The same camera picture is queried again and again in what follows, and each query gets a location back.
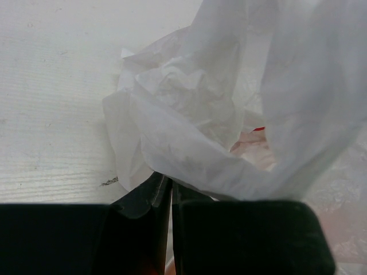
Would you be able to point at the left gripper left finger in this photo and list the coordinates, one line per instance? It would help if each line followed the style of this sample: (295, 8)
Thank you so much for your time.
(128, 236)

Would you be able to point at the white plastic bag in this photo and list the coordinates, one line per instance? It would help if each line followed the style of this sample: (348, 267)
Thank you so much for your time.
(186, 106)

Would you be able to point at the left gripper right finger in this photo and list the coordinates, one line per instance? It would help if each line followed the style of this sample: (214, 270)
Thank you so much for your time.
(244, 237)

